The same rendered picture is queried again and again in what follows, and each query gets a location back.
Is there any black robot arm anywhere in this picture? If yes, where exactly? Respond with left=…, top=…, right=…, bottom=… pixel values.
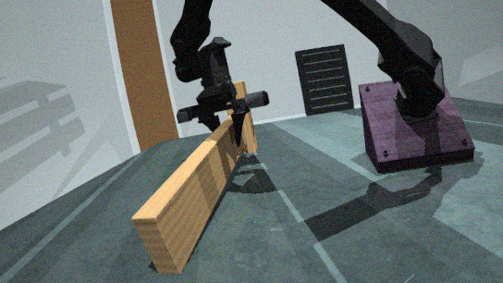
left=170, top=0, right=445, bottom=125

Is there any wooden post with slot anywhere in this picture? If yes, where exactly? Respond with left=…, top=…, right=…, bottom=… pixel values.
left=227, top=80, right=258, bottom=154

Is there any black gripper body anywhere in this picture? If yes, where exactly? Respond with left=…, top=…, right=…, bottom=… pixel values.
left=177, top=70, right=270, bottom=124

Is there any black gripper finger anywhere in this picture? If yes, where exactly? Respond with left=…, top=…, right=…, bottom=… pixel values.
left=198, top=115, right=220, bottom=132
left=231, top=108, right=251, bottom=147

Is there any light wooden board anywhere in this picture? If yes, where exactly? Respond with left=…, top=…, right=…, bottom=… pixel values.
left=131, top=116, right=246, bottom=275

